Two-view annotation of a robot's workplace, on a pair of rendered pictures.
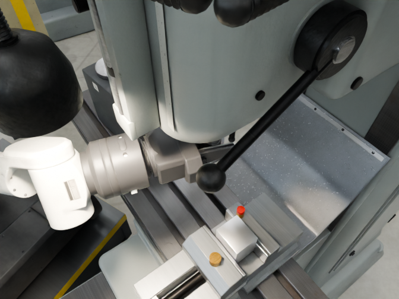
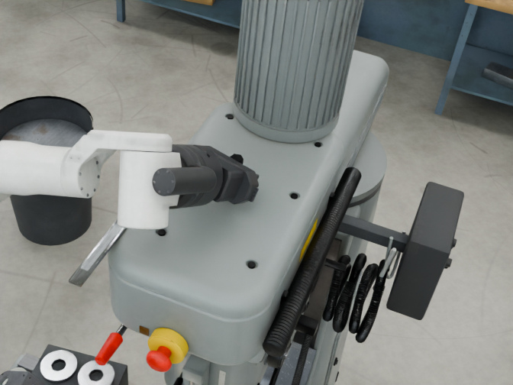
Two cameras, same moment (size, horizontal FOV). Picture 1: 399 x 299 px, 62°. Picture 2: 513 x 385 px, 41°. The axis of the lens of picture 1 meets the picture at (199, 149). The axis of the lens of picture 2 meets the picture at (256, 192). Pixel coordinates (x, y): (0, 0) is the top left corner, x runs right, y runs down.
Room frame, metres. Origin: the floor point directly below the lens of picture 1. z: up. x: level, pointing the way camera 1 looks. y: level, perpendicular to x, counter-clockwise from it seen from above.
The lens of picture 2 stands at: (-0.33, 0.46, 2.62)
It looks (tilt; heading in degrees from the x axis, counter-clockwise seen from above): 42 degrees down; 322
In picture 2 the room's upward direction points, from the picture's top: 7 degrees clockwise
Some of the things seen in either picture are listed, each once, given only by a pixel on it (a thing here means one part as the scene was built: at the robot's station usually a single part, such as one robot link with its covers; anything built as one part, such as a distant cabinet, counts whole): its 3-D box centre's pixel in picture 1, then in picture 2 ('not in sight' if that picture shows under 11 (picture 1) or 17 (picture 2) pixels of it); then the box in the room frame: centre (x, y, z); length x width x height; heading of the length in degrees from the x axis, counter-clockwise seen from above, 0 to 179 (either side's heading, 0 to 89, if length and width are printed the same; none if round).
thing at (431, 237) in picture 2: not in sight; (427, 251); (0.24, -0.45, 1.62); 0.20 x 0.09 x 0.21; 126
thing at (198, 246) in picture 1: (212, 260); not in sight; (0.23, -0.03, 1.00); 0.12 x 0.06 x 0.04; 37
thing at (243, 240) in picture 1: (235, 239); not in sight; (0.26, -0.07, 1.02); 0.06 x 0.05 x 0.06; 37
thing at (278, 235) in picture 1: (222, 259); not in sight; (0.24, -0.05, 0.97); 0.35 x 0.15 x 0.11; 127
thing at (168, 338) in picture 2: not in sight; (168, 345); (0.21, 0.17, 1.76); 0.06 x 0.02 x 0.06; 36
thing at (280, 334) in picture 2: not in sight; (316, 248); (0.24, -0.13, 1.79); 0.45 x 0.04 x 0.04; 126
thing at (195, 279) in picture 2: not in sight; (233, 220); (0.35, -0.03, 1.81); 0.47 x 0.26 x 0.16; 126
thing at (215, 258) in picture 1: (215, 259); not in sight; (0.22, -0.03, 1.03); 0.02 x 0.02 x 0.02
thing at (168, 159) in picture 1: (154, 156); not in sight; (0.31, 0.07, 1.23); 0.13 x 0.12 x 0.10; 20
